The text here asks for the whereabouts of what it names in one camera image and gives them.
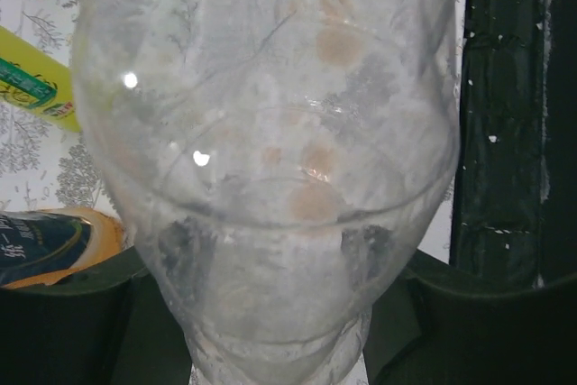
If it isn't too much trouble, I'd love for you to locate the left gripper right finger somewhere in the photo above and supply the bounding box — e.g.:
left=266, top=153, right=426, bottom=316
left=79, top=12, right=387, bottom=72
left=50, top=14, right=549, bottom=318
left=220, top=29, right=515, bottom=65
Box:
left=367, top=252, right=576, bottom=384

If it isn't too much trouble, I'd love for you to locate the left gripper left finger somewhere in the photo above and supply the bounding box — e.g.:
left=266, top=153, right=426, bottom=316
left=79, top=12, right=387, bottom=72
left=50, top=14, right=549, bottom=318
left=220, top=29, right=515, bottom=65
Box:
left=1, top=248, right=192, bottom=385

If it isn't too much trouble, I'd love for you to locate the clear plastic bottle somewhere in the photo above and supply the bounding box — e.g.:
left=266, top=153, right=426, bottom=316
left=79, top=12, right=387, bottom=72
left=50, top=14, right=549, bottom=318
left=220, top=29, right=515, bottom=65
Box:
left=70, top=0, right=460, bottom=384

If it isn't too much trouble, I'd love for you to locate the orange juice bottle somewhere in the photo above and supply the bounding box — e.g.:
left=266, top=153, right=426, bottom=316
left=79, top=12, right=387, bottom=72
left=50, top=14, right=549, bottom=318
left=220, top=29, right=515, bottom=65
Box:
left=1, top=207, right=124, bottom=289

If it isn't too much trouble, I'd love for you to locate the yellow squeeze bottle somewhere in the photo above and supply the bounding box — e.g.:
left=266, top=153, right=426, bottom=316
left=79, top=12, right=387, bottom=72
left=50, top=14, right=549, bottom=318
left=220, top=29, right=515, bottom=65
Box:
left=0, top=28, right=80, bottom=133

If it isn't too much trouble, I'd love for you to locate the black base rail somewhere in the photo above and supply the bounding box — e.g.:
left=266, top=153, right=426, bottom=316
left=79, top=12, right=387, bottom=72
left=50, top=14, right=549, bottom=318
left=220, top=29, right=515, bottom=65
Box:
left=450, top=0, right=576, bottom=289

